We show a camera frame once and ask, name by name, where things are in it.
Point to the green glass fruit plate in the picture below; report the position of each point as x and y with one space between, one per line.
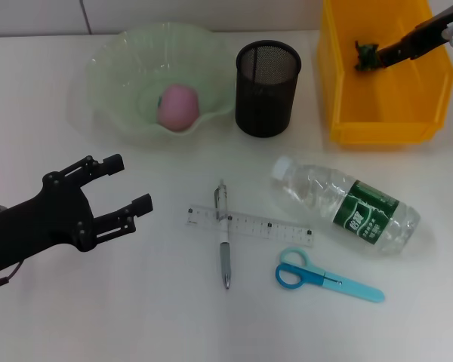
136 75

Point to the clear green-label water bottle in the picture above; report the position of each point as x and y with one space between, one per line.
324 188

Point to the pink peach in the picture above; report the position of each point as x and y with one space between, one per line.
178 107

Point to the black mesh pen holder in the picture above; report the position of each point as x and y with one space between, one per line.
266 98

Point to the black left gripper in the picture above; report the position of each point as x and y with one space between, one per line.
41 226

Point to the yellow plastic bin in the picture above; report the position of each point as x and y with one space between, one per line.
385 128

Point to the clear plastic ruler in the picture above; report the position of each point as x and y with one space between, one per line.
268 230

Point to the blue scissors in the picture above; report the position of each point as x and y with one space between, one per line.
290 275

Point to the green plastic wrapper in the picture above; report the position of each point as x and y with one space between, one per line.
367 56

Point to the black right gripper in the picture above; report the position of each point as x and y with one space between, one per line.
434 32

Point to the white silver ballpoint pen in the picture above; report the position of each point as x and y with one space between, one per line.
223 234

